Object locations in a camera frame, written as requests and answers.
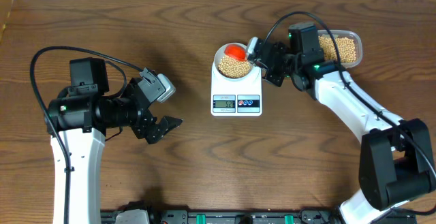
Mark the grey round bowl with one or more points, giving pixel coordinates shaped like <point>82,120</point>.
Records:
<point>220,53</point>

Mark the clear container of soybeans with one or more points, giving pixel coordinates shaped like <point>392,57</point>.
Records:
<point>348,43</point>

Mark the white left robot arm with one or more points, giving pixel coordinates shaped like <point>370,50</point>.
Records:
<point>81,115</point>

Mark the white digital kitchen scale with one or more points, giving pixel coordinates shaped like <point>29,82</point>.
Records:
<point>236,97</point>

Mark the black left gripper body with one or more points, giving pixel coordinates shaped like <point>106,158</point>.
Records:
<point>126,111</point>

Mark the soybeans in grey bowl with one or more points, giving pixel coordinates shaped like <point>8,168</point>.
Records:
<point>233,68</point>

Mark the red plastic measuring scoop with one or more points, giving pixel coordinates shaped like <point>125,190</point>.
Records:
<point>236,52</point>

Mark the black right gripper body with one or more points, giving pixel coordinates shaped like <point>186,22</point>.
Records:
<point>285,65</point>

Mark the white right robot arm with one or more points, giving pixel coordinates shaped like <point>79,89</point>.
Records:
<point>396,156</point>

